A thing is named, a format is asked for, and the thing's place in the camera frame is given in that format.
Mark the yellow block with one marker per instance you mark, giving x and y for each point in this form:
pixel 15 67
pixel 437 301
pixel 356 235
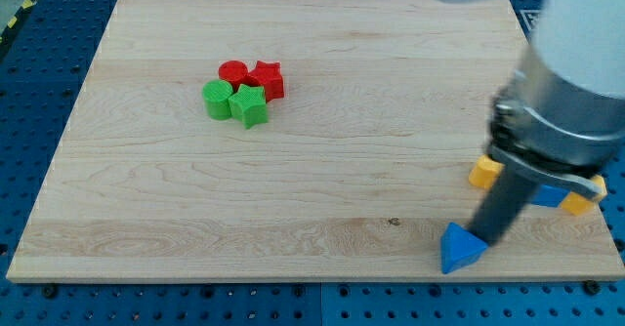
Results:
pixel 485 172
pixel 577 205

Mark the yellow block right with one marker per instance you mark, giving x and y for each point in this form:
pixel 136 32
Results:
pixel 577 205

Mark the green cylinder block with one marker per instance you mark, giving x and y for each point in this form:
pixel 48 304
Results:
pixel 216 94

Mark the red star block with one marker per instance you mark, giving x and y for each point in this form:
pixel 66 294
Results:
pixel 267 75

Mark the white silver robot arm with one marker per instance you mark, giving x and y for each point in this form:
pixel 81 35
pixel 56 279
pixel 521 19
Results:
pixel 561 117

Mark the green star block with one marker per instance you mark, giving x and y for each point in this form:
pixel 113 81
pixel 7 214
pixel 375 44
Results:
pixel 249 106

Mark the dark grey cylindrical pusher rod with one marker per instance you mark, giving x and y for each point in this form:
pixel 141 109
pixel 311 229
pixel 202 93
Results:
pixel 501 206

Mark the light wooden board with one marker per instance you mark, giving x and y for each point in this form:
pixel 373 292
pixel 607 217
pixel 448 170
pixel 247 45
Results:
pixel 363 163

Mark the blue rectangular block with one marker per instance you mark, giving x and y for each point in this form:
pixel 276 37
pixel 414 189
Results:
pixel 549 196

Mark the yellow block left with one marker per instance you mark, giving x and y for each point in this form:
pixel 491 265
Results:
pixel 485 172

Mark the blue triangular block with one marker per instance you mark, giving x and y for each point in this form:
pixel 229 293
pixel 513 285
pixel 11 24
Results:
pixel 459 248

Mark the red cylinder block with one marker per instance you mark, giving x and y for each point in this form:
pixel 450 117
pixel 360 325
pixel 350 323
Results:
pixel 234 72

